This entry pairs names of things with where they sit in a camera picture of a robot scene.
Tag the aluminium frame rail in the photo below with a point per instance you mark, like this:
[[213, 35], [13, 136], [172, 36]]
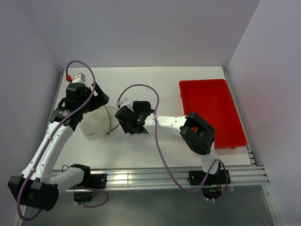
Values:
[[154, 178]]

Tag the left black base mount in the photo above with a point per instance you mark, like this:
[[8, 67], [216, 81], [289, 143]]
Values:
[[94, 181]]

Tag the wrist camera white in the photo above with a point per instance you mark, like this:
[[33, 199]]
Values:
[[124, 102], [78, 78]]

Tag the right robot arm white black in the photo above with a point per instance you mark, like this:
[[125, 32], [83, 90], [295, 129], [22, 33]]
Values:
[[197, 133]]

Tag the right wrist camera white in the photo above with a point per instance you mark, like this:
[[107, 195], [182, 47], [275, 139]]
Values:
[[124, 102]]

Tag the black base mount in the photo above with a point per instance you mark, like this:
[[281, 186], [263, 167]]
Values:
[[94, 181], [214, 185]]

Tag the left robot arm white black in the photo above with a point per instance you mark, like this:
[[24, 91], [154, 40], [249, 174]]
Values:
[[35, 187]]

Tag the red plastic tray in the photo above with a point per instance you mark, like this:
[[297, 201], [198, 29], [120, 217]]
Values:
[[212, 100]]

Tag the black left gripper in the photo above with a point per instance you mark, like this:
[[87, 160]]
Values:
[[99, 100]]

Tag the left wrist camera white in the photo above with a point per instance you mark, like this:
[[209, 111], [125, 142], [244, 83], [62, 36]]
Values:
[[78, 78]]

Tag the black bra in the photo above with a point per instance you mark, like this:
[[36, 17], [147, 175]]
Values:
[[142, 109]]

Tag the white mesh laundry bag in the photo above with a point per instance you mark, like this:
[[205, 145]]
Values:
[[99, 123]]

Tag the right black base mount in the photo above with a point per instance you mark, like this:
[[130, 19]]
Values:
[[214, 185]]

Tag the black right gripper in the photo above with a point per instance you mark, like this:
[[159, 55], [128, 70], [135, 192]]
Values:
[[125, 127]]

